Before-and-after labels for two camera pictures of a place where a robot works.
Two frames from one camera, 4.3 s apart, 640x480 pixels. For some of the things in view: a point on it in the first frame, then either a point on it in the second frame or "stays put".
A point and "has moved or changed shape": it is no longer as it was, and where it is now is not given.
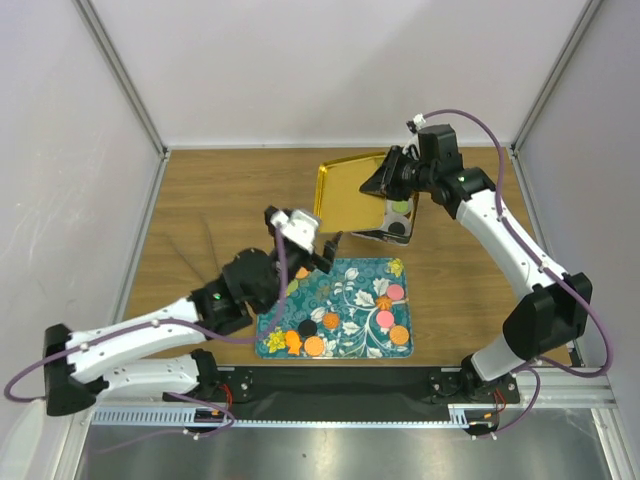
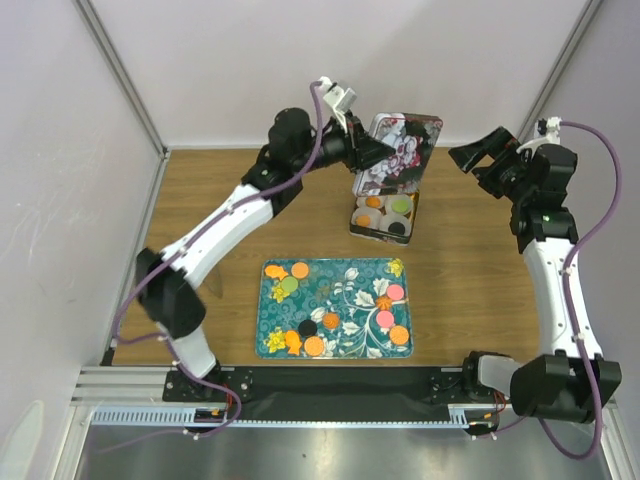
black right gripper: x=384 y=181 → x=500 y=146
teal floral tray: x=362 y=309 stays put
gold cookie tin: x=398 y=223 stays put
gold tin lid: x=340 y=204 has moved or changed shape
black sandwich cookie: x=396 y=227 stays put
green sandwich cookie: x=400 y=206 stays put
